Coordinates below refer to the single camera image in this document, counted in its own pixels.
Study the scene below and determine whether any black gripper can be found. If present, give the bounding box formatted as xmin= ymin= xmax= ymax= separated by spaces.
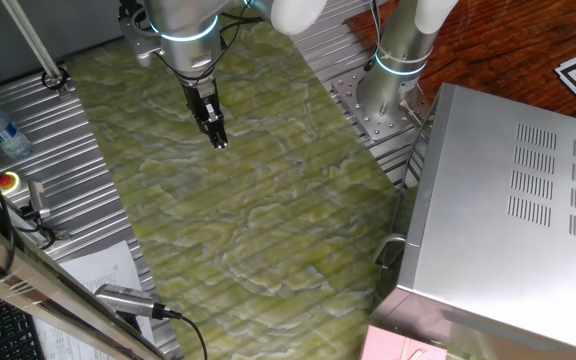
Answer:
xmin=180 ymin=77 xmax=229 ymax=150

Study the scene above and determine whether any black monitor screen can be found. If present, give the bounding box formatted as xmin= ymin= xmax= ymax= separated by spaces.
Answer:
xmin=371 ymin=112 xmax=437 ymax=306

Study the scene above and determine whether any silver microwave body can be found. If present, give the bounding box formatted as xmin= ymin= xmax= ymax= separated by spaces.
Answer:
xmin=367 ymin=82 xmax=576 ymax=360

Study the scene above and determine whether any green marble pattern mat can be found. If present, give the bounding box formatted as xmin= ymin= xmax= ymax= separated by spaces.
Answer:
xmin=65 ymin=9 xmax=409 ymax=360

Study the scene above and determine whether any white printed paper sheet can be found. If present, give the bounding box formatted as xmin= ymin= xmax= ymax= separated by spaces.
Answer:
xmin=32 ymin=239 xmax=157 ymax=360

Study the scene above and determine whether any aluminium pole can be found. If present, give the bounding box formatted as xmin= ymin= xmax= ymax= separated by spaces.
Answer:
xmin=0 ymin=0 xmax=72 ymax=94

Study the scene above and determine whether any clear plastic water bottle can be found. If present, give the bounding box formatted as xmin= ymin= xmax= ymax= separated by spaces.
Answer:
xmin=0 ymin=103 xmax=34 ymax=161

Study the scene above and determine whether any yellow red emergency stop button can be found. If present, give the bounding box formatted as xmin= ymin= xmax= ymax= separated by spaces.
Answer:
xmin=0 ymin=170 xmax=22 ymax=196

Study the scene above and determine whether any pink gift box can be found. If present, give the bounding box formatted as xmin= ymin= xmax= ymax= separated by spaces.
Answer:
xmin=360 ymin=324 xmax=449 ymax=360

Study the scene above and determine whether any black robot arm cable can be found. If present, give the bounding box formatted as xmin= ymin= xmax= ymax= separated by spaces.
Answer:
xmin=152 ymin=0 xmax=264 ymax=89

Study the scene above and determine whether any wrist camera on grey bracket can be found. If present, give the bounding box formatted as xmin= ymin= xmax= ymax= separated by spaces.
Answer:
xmin=117 ymin=0 xmax=164 ymax=69

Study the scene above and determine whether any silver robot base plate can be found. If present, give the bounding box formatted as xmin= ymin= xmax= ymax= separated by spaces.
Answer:
xmin=330 ymin=67 xmax=432 ymax=141

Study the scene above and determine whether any black camera cable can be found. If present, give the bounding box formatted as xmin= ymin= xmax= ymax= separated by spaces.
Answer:
xmin=160 ymin=307 xmax=209 ymax=360

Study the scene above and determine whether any silver ridged camera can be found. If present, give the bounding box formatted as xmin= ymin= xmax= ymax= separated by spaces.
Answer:
xmin=92 ymin=283 xmax=167 ymax=321

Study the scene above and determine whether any aluminium frame bar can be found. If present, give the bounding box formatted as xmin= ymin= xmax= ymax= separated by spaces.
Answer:
xmin=0 ymin=209 xmax=169 ymax=360

